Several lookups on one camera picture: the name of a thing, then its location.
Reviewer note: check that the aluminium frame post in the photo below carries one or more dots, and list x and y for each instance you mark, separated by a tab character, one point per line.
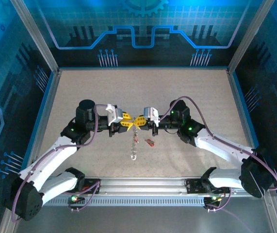
276	216
7	225
248	36
37	36

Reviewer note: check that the aluminium rear frame bar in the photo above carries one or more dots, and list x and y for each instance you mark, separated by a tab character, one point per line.
143	68

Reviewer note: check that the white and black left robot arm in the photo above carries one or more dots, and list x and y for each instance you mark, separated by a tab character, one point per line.
55	150

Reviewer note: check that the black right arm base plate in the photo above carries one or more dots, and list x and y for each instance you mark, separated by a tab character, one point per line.
191	184

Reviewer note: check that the aluminium mounting rail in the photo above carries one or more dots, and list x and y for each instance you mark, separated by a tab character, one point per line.
143	185

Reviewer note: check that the small red key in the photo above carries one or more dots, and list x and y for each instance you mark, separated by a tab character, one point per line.
149	142

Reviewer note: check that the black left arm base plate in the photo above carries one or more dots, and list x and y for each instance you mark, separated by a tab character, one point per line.
89	181

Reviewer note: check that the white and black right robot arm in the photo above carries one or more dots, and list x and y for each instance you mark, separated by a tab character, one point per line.
225	148

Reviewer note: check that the aluminium side frame rail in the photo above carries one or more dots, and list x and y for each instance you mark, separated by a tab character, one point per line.
240	109
44	116

